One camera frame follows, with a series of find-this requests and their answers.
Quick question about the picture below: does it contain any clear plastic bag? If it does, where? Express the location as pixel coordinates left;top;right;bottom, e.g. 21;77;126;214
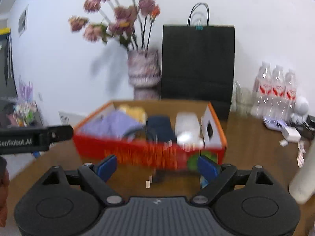
175;112;204;149

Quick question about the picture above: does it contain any purple towel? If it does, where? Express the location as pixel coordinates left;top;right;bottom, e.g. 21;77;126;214
79;110;147;139

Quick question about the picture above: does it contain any navy blue pouch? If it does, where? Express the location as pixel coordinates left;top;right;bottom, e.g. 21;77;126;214
147;115;177;143

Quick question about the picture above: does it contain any red orange cardboard box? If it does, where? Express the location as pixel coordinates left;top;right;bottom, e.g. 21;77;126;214
73;99;227;171

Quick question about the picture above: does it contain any yellow white plush toy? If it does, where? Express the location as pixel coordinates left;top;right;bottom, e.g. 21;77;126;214
118;105;147;124

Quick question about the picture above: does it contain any clear drinking glass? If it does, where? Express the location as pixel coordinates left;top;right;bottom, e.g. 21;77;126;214
235;80;253;117

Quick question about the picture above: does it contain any purple tissue pack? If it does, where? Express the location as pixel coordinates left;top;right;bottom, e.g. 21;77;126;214
263;117;288;132

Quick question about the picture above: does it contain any water bottle left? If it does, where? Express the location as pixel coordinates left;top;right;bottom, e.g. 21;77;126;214
251;61;272;118

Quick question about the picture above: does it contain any water bottle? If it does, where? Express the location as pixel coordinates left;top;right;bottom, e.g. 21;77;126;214
268;65;286;119
284;69;297;120
251;61;272;118

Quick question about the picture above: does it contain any small white cube device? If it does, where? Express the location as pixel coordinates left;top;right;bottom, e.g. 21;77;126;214
282;127;301;143

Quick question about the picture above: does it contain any white thermos bottle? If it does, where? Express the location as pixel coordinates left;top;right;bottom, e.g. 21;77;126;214
289;141;314;204

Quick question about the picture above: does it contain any water bottle middle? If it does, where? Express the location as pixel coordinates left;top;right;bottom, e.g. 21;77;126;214
268;65;286;119

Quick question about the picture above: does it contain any black paper shopping bag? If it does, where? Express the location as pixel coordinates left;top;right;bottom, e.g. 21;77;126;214
160;2;235;121

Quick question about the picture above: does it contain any purple textured vase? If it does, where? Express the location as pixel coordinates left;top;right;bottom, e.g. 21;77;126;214
128;49;161;100

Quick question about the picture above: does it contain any water bottle right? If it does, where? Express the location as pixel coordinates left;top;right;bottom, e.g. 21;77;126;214
284;69;297;120

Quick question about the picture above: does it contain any dried pink flower bouquet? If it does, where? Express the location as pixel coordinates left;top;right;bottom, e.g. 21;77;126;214
68;0;161;51

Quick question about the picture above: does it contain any wire shelf with items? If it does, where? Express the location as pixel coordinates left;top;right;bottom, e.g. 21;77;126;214
1;76;44;127

